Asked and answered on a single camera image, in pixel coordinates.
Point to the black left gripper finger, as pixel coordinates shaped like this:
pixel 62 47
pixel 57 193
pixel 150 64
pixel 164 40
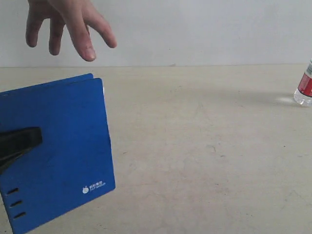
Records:
pixel 15 143

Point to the blue ring binder notebook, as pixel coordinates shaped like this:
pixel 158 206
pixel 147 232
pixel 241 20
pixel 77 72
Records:
pixel 72 166

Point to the clear plastic water bottle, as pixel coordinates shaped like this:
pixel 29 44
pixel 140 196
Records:
pixel 303 93

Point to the person's bare hand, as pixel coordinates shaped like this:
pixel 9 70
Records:
pixel 77 16

